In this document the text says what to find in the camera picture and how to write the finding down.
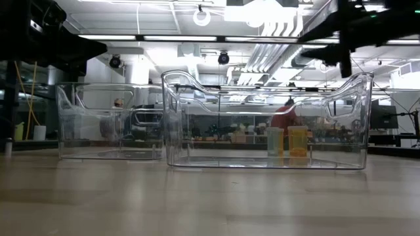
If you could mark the person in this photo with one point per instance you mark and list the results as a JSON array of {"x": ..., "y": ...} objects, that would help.
[
  {"x": 282, "y": 119},
  {"x": 118, "y": 103}
]

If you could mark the amber bottle with orange pills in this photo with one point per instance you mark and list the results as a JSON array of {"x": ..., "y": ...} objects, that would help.
[{"x": 298, "y": 141}]

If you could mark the black vertical post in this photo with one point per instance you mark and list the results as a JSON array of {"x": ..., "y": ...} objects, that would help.
[{"x": 11, "y": 98}]

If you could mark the silver ventilation duct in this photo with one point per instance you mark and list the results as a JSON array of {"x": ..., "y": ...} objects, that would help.
[{"x": 295, "y": 62}]

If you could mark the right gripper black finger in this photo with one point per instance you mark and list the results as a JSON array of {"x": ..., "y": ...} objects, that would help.
[
  {"x": 325, "y": 32},
  {"x": 328, "y": 54}
]

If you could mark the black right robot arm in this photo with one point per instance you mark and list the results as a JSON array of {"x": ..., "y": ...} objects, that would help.
[{"x": 403, "y": 26}]

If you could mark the black ceiling camera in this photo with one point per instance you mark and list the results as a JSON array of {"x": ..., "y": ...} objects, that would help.
[
  {"x": 223, "y": 58},
  {"x": 115, "y": 61}
]

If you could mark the white bucket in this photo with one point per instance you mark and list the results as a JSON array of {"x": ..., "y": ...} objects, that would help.
[{"x": 40, "y": 132}]

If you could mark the black computer monitor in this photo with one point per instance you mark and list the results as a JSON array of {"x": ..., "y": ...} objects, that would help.
[{"x": 384, "y": 116}]

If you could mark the black desk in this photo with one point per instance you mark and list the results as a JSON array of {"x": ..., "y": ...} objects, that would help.
[{"x": 387, "y": 141}]

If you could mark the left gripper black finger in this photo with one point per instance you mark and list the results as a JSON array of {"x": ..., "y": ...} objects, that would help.
[
  {"x": 42, "y": 14},
  {"x": 82, "y": 49}
]

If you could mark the white LED light strip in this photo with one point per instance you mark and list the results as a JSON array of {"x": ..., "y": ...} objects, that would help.
[
  {"x": 403, "y": 42},
  {"x": 180, "y": 38},
  {"x": 108, "y": 37},
  {"x": 259, "y": 39}
]

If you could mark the yellow-green container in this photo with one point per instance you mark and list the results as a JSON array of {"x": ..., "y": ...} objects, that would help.
[{"x": 19, "y": 131}]

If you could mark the small white bottle dark cap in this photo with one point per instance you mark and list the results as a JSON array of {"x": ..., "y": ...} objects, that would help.
[{"x": 8, "y": 147}]

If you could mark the black overhead frame bar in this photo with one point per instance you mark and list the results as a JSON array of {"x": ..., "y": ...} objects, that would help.
[{"x": 139, "y": 37}]

